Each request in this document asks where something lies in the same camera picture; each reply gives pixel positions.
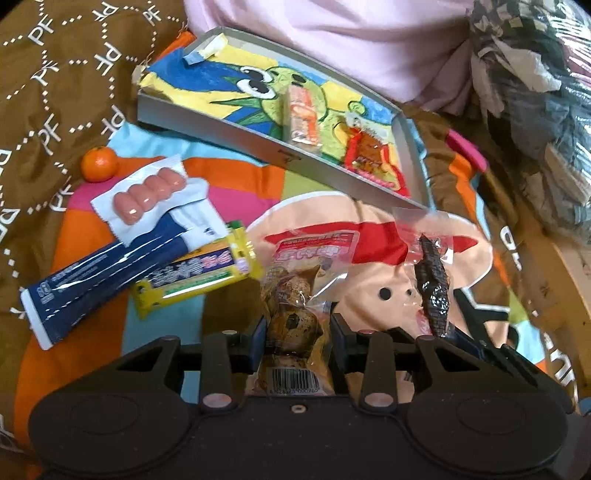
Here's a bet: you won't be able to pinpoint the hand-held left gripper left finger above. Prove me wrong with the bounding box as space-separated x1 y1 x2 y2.
74 318 269 412

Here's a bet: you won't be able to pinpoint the red snack packet white header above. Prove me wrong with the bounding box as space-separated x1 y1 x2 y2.
342 111 411 197

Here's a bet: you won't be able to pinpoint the clear bag of clothes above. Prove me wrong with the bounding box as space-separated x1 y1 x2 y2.
468 0 591 241

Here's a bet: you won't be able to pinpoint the orange beige snack packet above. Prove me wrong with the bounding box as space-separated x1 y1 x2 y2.
283 84 324 147

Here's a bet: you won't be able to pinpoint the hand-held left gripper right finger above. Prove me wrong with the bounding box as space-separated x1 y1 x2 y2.
329 314 522 412

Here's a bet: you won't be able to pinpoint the crumpled paper scrap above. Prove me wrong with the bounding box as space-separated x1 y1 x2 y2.
182 34 227 65

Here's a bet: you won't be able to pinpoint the blue white snack packet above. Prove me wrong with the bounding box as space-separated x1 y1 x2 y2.
19 203 232 350

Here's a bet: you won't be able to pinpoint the dinosaur crayon drawing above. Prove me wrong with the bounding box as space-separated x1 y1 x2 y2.
141 34 407 195

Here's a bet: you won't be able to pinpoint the dark snack clear packet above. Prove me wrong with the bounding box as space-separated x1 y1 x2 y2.
392 207 458 340

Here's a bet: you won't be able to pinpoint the pink bed sheet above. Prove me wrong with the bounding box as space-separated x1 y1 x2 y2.
182 0 481 116

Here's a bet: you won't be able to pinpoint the yellow snack bar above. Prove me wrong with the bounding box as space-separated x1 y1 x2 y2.
129 220 264 320

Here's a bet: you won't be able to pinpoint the grey shallow tray box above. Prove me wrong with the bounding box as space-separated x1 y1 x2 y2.
137 27 432 210

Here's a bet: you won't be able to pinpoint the small tangerine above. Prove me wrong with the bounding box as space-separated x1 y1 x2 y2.
82 145 119 182

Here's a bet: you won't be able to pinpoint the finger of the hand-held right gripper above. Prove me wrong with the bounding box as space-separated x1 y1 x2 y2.
450 291 497 365

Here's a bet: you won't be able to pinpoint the pink sausage packet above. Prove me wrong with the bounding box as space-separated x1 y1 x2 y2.
89 154 209 245

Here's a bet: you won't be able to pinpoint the quail egg packet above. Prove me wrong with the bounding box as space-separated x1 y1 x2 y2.
245 229 361 398

